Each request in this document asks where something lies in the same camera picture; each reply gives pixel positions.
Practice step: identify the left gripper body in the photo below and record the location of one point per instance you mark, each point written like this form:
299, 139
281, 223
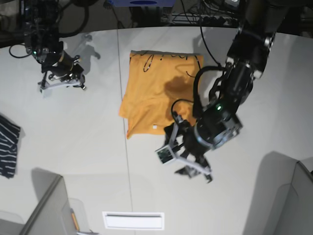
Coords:
196, 139

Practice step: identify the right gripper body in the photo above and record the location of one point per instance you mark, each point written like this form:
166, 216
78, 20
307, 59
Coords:
66, 68

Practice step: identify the orange yellow T-shirt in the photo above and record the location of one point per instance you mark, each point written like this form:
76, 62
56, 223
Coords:
157, 82

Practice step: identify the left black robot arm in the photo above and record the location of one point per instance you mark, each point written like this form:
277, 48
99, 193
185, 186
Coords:
217, 123

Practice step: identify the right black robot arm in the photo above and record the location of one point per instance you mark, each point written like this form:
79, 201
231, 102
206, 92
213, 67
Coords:
41, 38

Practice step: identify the navy white striped garment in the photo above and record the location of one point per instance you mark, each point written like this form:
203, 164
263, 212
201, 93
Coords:
9, 139

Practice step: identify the white label plate on table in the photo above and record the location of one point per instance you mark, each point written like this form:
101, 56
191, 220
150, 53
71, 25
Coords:
134, 220

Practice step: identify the grey bin right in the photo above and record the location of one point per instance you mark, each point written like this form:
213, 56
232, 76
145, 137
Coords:
291, 212

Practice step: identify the grey bin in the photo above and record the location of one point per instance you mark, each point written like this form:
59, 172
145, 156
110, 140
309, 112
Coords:
55, 214
291, 212

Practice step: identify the grey bin left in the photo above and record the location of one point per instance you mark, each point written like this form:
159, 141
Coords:
55, 214

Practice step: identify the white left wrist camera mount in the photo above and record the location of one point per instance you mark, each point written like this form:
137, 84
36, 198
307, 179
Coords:
174, 149

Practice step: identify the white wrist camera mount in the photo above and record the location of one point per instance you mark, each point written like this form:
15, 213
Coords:
174, 149
46, 89

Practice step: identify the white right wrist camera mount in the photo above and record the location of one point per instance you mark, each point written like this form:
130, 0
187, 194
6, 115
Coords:
46, 89

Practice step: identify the power strip with cables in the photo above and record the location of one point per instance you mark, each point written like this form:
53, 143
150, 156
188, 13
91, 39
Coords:
193, 18

